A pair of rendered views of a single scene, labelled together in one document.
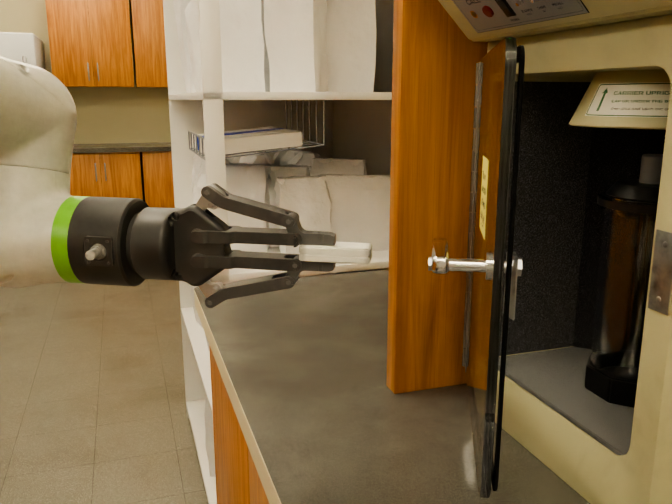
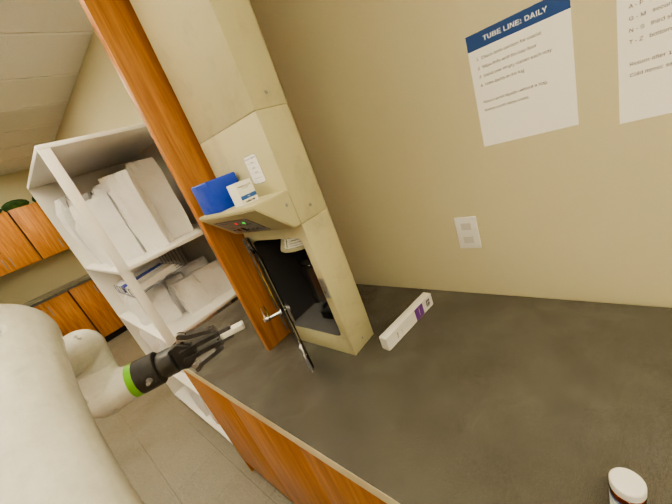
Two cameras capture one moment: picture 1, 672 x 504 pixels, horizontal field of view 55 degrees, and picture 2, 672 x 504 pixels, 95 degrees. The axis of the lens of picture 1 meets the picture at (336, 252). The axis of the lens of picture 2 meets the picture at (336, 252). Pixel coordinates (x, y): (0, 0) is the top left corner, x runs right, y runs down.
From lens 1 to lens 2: 36 cm
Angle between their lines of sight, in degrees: 25
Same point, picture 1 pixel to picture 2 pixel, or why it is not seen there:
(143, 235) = (163, 365)
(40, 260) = (126, 397)
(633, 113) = (296, 246)
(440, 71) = (230, 244)
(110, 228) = (149, 370)
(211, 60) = (115, 257)
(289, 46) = (147, 231)
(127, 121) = (47, 278)
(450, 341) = (278, 323)
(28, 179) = (103, 373)
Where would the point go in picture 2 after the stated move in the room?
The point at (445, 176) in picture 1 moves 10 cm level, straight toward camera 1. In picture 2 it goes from (249, 275) to (252, 283)
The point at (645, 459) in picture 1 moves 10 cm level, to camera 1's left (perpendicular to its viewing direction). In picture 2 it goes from (345, 334) to (319, 352)
